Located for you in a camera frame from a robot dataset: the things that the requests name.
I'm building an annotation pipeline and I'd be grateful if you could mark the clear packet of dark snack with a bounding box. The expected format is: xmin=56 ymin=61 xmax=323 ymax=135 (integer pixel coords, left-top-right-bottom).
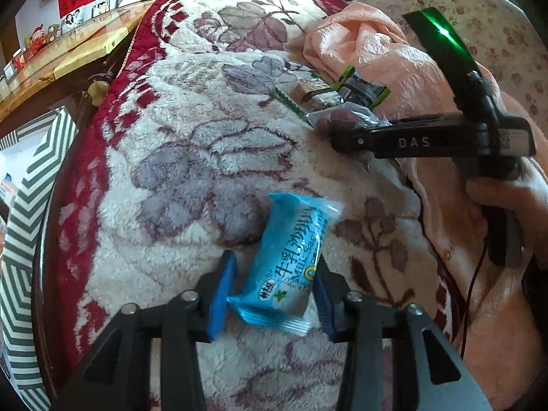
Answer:
xmin=306 ymin=102 xmax=393 ymax=134

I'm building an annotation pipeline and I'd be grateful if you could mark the person's right hand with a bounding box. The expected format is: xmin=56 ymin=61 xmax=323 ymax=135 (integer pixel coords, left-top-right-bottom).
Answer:
xmin=464 ymin=166 xmax=548 ymax=268

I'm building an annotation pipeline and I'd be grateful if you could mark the thin dark cable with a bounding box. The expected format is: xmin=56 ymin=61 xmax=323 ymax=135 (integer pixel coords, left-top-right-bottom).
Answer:
xmin=458 ymin=235 xmax=491 ymax=360

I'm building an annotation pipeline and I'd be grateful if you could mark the red white doll figurine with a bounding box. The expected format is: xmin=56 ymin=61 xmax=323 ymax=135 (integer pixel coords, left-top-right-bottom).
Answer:
xmin=29 ymin=24 xmax=46 ymax=53

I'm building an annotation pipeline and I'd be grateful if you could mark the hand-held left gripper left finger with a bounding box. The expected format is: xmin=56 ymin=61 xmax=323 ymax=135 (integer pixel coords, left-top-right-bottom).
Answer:
xmin=75 ymin=249 xmax=239 ymax=411

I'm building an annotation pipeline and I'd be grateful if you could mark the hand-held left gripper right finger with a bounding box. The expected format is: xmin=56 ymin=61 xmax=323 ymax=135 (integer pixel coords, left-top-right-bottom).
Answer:
xmin=314 ymin=259 xmax=494 ymax=411

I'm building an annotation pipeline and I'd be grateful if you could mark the wooden cabinet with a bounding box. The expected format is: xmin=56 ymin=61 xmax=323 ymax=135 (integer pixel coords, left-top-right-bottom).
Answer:
xmin=0 ymin=0 xmax=160 ymax=126

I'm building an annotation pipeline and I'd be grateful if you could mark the small framed photo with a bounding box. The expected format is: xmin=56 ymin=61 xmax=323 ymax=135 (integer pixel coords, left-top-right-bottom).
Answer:
xmin=91 ymin=0 xmax=113 ymax=21
xmin=62 ymin=8 xmax=86 ymax=34

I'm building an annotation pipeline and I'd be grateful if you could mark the blue-edged cracker packet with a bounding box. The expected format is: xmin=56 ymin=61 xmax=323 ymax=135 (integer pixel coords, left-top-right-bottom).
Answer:
xmin=0 ymin=170 xmax=20 ymax=207

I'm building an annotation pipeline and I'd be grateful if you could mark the round brass cabinet knob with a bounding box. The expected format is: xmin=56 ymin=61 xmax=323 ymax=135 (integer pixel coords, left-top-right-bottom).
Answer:
xmin=87 ymin=80 xmax=112 ymax=106

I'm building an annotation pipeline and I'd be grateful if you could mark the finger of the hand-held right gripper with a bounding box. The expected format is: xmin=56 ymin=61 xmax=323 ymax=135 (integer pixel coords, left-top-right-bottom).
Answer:
xmin=329 ymin=125 xmax=387 ymax=155

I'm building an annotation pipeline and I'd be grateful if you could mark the green white striped box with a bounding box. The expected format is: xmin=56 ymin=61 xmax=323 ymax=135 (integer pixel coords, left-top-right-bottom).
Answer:
xmin=0 ymin=108 xmax=80 ymax=411

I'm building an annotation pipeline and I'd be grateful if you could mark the peach crinkled cloth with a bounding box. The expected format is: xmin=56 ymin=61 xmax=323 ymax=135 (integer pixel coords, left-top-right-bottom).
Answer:
xmin=302 ymin=0 xmax=548 ymax=395

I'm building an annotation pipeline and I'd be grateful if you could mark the black green-edged snack packet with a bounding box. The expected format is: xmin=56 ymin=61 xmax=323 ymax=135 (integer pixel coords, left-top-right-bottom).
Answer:
xmin=336 ymin=65 xmax=393 ymax=111

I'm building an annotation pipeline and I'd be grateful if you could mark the floral fleece blanket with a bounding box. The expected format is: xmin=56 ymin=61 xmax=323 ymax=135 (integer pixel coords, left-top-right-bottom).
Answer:
xmin=32 ymin=0 xmax=472 ymax=411

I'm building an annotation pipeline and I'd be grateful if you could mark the light blue snack packet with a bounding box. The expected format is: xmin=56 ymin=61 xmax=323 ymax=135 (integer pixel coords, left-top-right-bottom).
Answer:
xmin=226 ymin=192 xmax=344 ymax=337

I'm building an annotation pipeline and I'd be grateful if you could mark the brown silver snack packet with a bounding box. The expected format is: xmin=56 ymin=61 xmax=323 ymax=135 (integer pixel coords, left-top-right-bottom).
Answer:
xmin=274 ymin=78 xmax=344 ymax=117

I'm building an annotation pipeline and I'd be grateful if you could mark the floral quilt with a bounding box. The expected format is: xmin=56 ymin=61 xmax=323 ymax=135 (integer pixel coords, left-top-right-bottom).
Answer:
xmin=362 ymin=0 xmax=548 ymax=113

